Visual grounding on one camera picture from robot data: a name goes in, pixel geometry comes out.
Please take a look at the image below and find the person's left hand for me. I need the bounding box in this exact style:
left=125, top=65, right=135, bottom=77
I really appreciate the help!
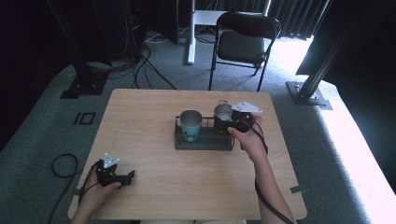
left=78, top=178, right=122, bottom=217

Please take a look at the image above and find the hand-held gripper cable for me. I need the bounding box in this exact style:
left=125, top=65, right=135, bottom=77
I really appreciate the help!
left=244, top=118, right=295, bottom=224
left=47, top=153, right=105, bottom=224

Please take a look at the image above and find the bundle of grey floor cables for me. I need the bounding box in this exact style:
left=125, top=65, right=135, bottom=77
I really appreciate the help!
left=86, top=59, right=139, bottom=80

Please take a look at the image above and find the left hand-held gripper cable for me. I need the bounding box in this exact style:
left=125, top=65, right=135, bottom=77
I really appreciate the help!
left=47, top=153, right=105, bottom=224

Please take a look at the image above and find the silver metal cup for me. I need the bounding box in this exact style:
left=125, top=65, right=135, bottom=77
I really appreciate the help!
left=213, top=103, right=234, bottom=123

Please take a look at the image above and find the black floor cable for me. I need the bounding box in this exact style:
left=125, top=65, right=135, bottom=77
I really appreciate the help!
left=132, top=45, right=177, bottom=91

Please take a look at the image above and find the right hand-held gripper cable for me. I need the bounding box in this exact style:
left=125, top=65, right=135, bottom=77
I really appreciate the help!
left=244, top=118, right=295, bottom=224

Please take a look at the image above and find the black wire rack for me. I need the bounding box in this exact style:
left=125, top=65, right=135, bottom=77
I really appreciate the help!
left=174, top=116, right=236, bottom=152

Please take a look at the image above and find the person's right hand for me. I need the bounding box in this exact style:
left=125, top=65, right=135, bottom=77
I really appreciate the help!
left=227, top=115, right=269, bottom=164

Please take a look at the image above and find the teal metal cup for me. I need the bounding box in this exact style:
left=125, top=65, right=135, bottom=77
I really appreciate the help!
left=178, top=109, right=204, bottom=144

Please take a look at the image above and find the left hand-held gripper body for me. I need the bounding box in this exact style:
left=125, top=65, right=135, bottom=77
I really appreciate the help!
left=95, top=152, right=126, bottom=189

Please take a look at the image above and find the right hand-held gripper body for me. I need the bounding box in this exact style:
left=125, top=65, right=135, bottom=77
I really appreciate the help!
left=231, top=100, right=263, bottom=134

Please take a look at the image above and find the dark curtain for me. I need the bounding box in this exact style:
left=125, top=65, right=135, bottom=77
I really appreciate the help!
left=218, top=0, right=331, bottom=41

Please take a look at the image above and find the black folding chair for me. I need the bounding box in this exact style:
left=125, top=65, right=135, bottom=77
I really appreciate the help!
left=207, top=10, right=282, bottom=92

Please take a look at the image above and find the black metal stand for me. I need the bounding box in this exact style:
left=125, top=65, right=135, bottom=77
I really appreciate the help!
left=46, top=0, right=110, bottom=100
left=285, top=0, right=368, bottom=111

